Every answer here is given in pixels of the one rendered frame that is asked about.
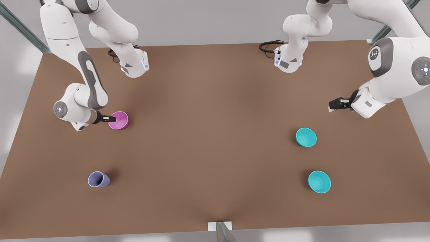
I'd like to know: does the black cable loop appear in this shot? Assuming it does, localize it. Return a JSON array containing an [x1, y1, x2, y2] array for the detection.
[[259, 40, 287, 59], [108, 44, 141, 64]]

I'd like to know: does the silver frame post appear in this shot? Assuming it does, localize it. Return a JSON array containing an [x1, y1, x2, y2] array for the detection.
[[367, 0, 421, 44], [0, 3, 51, 54], [208, 221, 238, 242]]

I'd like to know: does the teal bowl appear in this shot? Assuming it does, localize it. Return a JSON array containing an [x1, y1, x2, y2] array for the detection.
[[296, 127, 317, 148], [308, 170, 332, 194]]

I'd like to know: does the lavender cup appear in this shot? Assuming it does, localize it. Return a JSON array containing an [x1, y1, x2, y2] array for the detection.
[[88, 171, 111, 188]]

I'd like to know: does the pink bowl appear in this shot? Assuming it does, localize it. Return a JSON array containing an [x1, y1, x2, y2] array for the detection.
[[108, 111, 129, 130]]

